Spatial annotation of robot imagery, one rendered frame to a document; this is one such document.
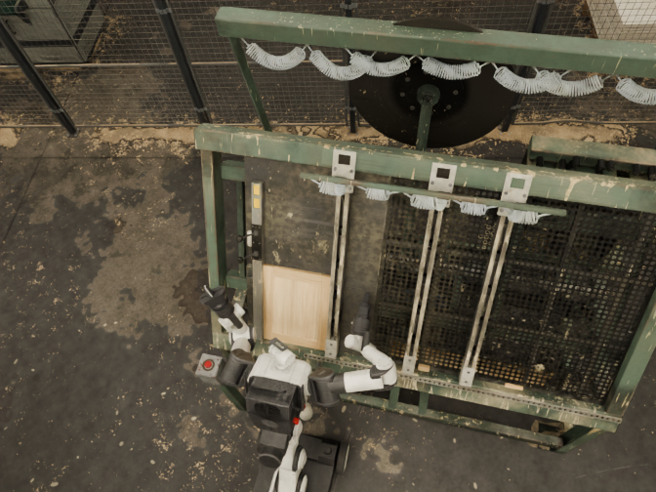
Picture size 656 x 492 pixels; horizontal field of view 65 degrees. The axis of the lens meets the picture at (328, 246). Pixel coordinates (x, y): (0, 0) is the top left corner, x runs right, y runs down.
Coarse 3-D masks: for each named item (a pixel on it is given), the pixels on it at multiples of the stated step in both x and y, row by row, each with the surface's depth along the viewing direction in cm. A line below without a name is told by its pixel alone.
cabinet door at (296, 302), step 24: (264, 264) 270; (264, 288) 276; (288, 288) 273; (312, 288) 269; (264, 312) 284; (288, 312) 280; (312, 312) 276; (264, 336) 292; (288, 336) 288; (312, 336) 284
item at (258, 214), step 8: (256, 184) 246; (264, 200) 253; (256, 208) 252; (264, 208) 255; (256, 216) 254; (264, 216) 257; (256, 224) 256; (264, 224) 259; (264, 232) 262; (264, 240) 264; (264, 248) 266; (264, 256) 268; (256, 264) 267; (256, 272) 270; (256, 280) 272; (256, 288) 275; (256, 296) 277; (256, 304) 280; (256, 312) 282; (256, 320) 285; (256, 328) 288
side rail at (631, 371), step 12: (648, 288) 234; (648, 312) 230; (648, 324) 231; (636, 336) 238; (648, 336) 233; (636, 348) 238; (648, 348) 236; (624, 360) 247; (636, 360) 240; (648, 360) 239; (612, 372) 258; (624, 372) 245; (636, 372) 243; (624, 384) 248; (636, 384) 246; (612, 396) 253; (624, 396) 251; (612, 408) 256; (624, 408) 254
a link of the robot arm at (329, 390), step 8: (336, 376) 231; (320, 384) 230; (328, 384) 229; (336, 384) 229; (344, 384) 228; (320, 392) 232; (328, 392) 230; (336, 392) 230; (344, 392) 231; (320, 400) 234; (328, 400) 231; (336, 400) 232
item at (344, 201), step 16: (336, 160) 223; (352, 160) 221; (336, 176) 227; (352, 176) 225; (336, 192) 218; (352, 192) 229; (336, 208) 238; (336, 224) 242; (336, 240) 246; (336, 256) 250; (336, 272) 258; (336, 288) 263; (336, 304) 263; (336, 320) 268; (336, 336) 273; (336, 352) 279
